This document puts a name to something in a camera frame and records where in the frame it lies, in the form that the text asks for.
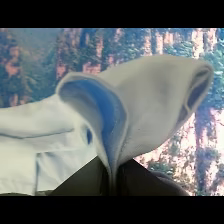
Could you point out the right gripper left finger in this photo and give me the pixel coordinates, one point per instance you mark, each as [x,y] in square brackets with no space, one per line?
[85,181]

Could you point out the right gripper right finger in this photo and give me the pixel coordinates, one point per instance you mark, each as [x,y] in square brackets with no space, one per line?
[143,181]

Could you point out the white shirt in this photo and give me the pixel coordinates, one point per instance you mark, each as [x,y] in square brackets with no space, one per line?
[143,110]

